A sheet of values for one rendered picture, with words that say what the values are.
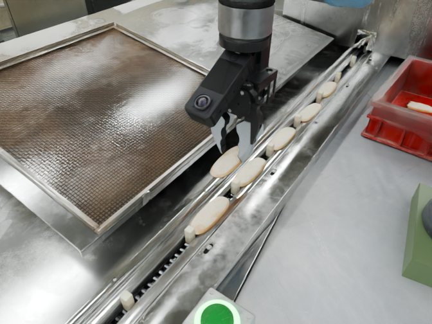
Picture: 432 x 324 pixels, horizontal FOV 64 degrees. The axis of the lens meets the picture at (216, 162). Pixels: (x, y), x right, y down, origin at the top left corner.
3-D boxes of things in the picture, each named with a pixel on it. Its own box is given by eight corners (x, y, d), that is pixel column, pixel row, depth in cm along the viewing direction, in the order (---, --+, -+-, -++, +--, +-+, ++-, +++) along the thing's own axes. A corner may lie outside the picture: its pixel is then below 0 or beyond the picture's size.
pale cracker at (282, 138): (279, 153, 74) (280, 149, 74) (264, 147, 76) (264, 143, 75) (299, 131, 81) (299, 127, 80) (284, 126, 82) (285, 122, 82)
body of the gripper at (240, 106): (275, 103, 57) (285, 29, 50) (248, 126, 52) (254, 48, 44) (236, 89, 61) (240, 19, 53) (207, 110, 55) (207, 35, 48)
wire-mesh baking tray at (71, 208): (99, 236, 53) (98, 231, 52) (-77, 95, 69) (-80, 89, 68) (260, 101, 84) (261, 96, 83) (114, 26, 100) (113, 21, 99)
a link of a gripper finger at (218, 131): (238, 141, 65) (247, 100, 58) (220, 157, 61) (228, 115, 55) (224, 133, 66) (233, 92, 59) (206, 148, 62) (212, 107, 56)
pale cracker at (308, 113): (306, 124, 83) (308, 120, 82) (293, 118, 85) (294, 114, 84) (325, 107, 89) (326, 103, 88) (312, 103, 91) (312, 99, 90)
